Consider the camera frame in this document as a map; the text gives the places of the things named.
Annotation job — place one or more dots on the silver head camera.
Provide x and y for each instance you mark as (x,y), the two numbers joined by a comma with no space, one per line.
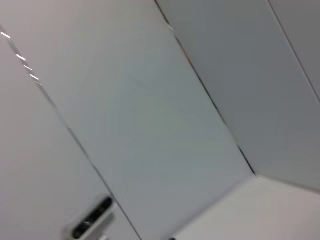
(92,220)

